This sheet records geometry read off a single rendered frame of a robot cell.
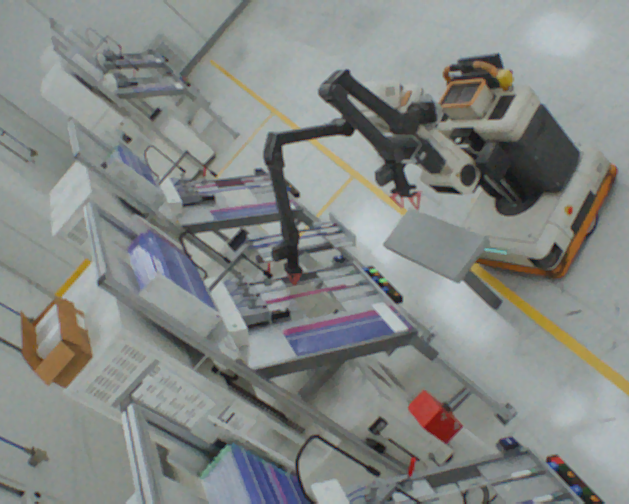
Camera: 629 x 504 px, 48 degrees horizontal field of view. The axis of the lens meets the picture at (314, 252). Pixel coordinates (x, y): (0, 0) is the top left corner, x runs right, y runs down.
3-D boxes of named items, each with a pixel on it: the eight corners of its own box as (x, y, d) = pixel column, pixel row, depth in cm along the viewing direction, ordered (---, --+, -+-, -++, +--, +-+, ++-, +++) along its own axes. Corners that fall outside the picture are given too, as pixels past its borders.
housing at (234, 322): (222, 302, 334) (219, 275, 328) (250, 357, 292) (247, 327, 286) (205, 305, 332) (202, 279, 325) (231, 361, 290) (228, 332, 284)
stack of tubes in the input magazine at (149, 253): (192, 259, 318) (145, 225, 304) (218, 313, 275) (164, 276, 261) (174, 280, 319) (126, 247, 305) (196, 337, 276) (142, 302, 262)
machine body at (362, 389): (397, 373, 392) (323, 318, 360) (462, 455, 332) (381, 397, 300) (318, 458, 397) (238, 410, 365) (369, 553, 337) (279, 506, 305)
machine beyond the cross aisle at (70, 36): (200, 86, 944) (81, -20, 845) (213, 100, 874) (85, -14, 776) (133, 163, 954) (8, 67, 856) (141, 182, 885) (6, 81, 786)
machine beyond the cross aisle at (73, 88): (224, 113, 820) (88, -8, 722) (243, 131, 750) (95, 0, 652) (148, 201, 831) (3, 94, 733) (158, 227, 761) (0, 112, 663)
